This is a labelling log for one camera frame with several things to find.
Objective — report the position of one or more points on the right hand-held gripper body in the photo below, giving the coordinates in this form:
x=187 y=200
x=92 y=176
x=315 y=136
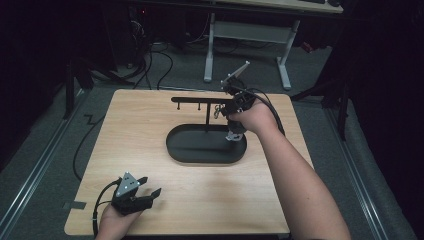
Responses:
x=240 y=98

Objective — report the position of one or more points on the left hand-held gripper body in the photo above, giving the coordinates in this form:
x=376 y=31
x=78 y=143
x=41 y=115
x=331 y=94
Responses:
x=131 y=203

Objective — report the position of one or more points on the black and pink plush toy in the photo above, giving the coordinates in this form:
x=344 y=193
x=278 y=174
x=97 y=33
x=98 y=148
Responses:
x=235 y=131

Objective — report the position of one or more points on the black hook rack with tray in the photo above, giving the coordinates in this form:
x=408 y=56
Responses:
x=200 y=146

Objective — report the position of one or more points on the person's right hand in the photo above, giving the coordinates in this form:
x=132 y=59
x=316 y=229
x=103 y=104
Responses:
x=256 y=118

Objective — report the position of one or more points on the person's left hand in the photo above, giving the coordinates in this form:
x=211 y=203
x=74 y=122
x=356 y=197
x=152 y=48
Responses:
x=115 y=226

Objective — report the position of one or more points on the black tape patch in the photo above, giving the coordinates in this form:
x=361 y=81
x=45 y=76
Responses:
x=74 y=205

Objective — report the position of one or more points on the white-legged desk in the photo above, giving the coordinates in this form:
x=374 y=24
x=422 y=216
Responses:
x=250 y=31

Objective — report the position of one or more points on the dark metal stand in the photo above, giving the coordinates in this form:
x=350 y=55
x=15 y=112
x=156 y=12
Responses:
x=343 y=110
x=70 y=90

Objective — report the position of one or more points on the dark computer tower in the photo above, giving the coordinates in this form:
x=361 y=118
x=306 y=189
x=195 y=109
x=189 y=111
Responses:
x=138 y=33

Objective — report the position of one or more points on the metal floor rail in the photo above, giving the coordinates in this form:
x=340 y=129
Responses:
x=356 y=180
x=36 y=170

